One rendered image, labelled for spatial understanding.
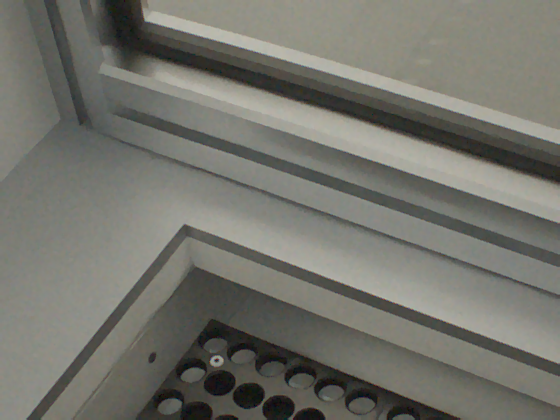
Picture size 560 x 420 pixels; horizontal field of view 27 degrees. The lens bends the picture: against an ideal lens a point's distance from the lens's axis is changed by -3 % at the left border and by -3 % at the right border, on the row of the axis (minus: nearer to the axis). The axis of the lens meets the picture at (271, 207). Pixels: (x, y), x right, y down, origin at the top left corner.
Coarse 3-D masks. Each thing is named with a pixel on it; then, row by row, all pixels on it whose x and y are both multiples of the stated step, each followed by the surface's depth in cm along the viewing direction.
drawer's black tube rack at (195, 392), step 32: (192, 352) 50; (192, 384) 49; (224, 384) 50; (256, 384) 48; (160, 416) 48; (192, 416) 51; (224, 416) 48; (256, 416) 47; (288, 416) 51; (320, 416) 47
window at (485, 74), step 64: (128, 0) 49; (192, 0) 46; (256, 0) 44; (320, 0) 43; (384, 0) 41; (448, 0) 39; (512, 0) 38; (256, 64) 47; (320, 64) 45; (384, 64) 43; (448, 64) 41; (512, 64) 40; (512, 128) 42
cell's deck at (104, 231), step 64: (64, 128) 54; (0, 192) 51; (64, 192) 51; (128, 192) 51; (192, 192) 50; (256, 192) 50; (0, 256) 49; (64, 256) 48; (128, 256) 48; (192, 256) 50; (256, 256) 48; (320, 256) 47; (384, 256) 46; (448, 256) 46; (0, 320) 46; (64, 320) 46; (128, 320) 47; (384, 320) 46; (448, 320) 44; (512, 320) 44; (0, 384) 44; (64, 384) 44; (512, 384) 44
